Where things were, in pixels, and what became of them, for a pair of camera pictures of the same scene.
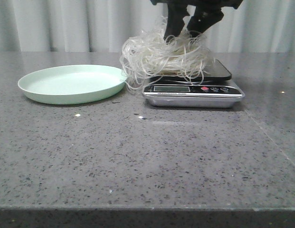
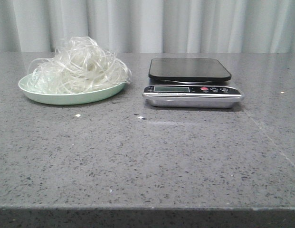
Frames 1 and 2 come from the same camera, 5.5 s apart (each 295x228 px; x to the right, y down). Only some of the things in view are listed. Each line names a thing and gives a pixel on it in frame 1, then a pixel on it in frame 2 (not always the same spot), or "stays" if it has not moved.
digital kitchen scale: x=214 y=88 stays
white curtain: x=103 y=26 stays
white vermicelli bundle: x=147 y=60 to x=80 y=65
